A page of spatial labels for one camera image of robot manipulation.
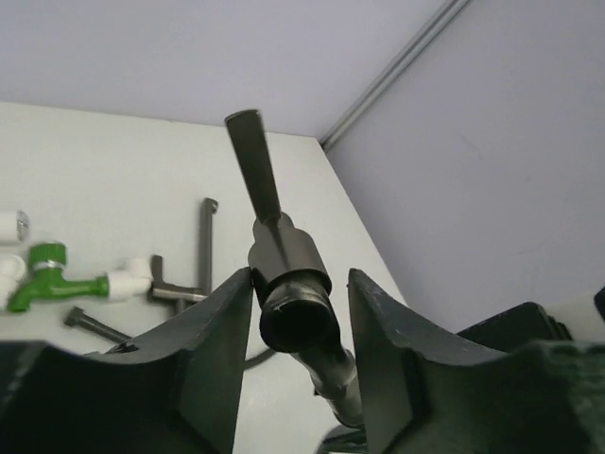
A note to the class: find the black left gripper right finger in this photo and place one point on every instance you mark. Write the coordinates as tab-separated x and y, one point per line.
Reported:
426	390

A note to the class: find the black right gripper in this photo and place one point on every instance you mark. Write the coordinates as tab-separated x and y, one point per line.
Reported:
515	327

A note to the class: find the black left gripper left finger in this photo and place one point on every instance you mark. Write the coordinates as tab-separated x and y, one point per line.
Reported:
174	389

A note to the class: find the grey metal faucet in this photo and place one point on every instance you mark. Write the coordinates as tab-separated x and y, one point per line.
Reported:
292	285

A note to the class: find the grey angle valve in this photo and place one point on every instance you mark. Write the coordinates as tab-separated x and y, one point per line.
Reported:
176	297

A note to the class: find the green plastic faucet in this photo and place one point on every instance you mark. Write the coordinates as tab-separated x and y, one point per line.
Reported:
46	262

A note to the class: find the white plastic faucet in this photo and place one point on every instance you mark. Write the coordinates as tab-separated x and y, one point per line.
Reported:
15	226

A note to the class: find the aluminium frame post right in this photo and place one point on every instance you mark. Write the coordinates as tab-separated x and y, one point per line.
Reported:
413	49

